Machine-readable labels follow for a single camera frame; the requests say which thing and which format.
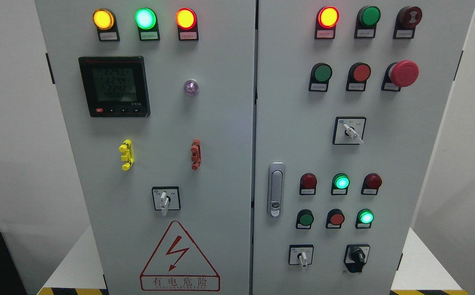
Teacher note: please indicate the yellow indicator light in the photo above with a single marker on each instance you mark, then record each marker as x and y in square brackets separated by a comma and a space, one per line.
[106, 24]

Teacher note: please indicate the white rotary switch bottom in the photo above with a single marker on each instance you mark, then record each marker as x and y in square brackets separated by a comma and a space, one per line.
[301, 255]

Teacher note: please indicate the white rotary selector switch upper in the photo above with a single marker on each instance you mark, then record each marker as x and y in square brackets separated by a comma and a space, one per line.
[349, 130]

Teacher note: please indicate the red push button second row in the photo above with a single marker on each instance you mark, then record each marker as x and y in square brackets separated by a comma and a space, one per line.
[358, 75]

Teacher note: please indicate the red push button lower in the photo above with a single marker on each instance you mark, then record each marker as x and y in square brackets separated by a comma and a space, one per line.
[335, 219]

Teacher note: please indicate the red test terminal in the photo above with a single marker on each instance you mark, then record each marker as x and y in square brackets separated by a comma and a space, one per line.
[196, 155]

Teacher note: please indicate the dark red indicator light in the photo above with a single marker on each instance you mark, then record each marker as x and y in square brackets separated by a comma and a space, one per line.
[371, 184]
[308, 184]

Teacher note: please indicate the green push button second row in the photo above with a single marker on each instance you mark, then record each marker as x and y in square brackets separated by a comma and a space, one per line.
[319, 77]

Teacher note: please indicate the dark red indicator light left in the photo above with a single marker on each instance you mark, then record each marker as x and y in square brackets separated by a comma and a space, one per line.
[308, 184]

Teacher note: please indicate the yellow test terminal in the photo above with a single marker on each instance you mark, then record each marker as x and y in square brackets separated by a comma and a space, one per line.
[127, 155]

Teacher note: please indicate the green push button top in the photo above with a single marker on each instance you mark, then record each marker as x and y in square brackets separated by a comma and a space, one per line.
[367, 19]

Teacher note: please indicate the white rotary light switch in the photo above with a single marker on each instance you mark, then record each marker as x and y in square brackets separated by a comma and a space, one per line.
[166, 198]

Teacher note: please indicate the grey right cabinet door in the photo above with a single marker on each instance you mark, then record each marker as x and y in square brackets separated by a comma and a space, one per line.
[295, 126]

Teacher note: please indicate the dark red buzzer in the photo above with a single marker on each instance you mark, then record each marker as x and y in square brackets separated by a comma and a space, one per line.
[406, 21]

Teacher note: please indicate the clear white light bulb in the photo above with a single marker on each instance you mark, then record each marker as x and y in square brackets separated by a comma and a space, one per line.
[191, 87]

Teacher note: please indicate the grey cabinet door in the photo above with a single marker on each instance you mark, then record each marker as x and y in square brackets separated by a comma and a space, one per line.
[216, 199]
[295, 126]

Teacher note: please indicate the green lit indicator middle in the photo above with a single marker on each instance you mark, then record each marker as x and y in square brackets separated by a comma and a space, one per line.
[340, 184]

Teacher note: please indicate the black knob selector switch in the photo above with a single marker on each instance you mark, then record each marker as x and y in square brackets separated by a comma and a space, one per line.
[355, 257]

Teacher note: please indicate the silver door lock handle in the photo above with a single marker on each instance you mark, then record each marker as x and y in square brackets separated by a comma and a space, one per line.
[275, 189]

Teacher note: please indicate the red lit indicator right door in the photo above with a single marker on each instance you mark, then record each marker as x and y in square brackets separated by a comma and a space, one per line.
[326, 21]

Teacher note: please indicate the grey left cabinet door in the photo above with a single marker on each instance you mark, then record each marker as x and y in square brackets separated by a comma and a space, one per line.
[216, 199]

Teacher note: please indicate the green lit indicator light top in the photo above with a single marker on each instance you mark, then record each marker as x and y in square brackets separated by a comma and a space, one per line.
[147, 24]

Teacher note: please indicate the red high voltage warning sign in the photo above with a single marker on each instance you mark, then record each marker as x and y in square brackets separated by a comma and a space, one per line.
[178, 264]

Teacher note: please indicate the dark red indicator light right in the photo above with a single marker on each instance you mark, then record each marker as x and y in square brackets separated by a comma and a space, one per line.
[371, 184]

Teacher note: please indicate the green lit push button lower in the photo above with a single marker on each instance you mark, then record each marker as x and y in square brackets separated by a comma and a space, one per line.
[364, 220]

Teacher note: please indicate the red emergency stop button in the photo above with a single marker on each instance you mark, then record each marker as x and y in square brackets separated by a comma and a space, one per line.
[400, 74]

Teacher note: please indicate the red-orange indicator light left door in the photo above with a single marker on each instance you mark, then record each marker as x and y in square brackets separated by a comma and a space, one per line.
[187, 26]

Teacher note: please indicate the black digital power meter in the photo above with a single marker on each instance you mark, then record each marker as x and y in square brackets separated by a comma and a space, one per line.
[115, 86]

